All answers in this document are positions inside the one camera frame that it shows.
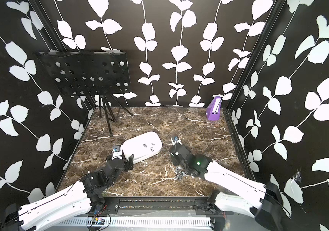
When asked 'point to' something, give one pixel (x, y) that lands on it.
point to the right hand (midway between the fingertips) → (174, 149)
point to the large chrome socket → (145, 145)
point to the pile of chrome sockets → (179, 173)
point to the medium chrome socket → (151, 149)
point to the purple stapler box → (213, 109)
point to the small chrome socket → (152, 144)
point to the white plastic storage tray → (143, 146)
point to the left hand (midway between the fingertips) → (127, 153)
